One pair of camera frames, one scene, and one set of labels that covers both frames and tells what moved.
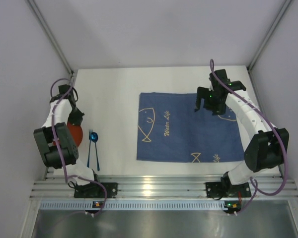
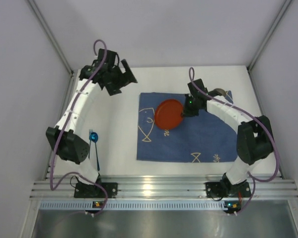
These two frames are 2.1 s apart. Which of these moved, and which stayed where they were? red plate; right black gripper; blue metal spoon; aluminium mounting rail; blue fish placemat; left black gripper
Moved: red plate; right black gripper; left black gripper
Stayed: blue fish placemat; aluminium mounting rail; blue metal spoon
